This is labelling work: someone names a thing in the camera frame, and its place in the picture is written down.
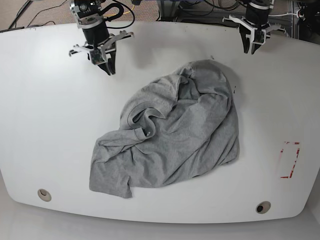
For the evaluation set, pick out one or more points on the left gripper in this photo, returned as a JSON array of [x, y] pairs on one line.
[[249, 24]]

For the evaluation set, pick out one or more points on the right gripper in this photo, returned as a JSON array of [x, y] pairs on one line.
[[101, 43]]

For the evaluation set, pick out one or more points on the grey t-shirt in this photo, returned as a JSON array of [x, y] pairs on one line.
[[177, 127]]

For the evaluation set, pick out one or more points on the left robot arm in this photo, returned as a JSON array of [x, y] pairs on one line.
[[258, 5]]

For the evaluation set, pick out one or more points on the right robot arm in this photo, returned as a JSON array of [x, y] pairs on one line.
[[89, 13]]

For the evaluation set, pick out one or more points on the red tape rectangle marking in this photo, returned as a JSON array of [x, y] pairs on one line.
[[289, 154]]

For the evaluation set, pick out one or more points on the left table grommet hole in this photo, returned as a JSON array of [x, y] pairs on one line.
[[44, 195]]

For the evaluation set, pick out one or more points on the table grommet hole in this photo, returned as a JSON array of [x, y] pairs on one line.
[[263, 207], [44, 195]]

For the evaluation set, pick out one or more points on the right table grommet hole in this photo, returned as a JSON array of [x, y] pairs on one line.
[[263, 207]]

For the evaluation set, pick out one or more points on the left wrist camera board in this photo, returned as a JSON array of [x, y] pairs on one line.
[[260, 37]]

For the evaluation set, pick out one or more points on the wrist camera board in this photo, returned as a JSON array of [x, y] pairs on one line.
[[260, 37], [96, 57]]

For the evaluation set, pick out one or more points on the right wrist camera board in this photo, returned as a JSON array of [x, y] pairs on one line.
[[96, 57]]

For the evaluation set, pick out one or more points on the aluminium frame stand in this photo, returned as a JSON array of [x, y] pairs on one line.
[[169, 10]]

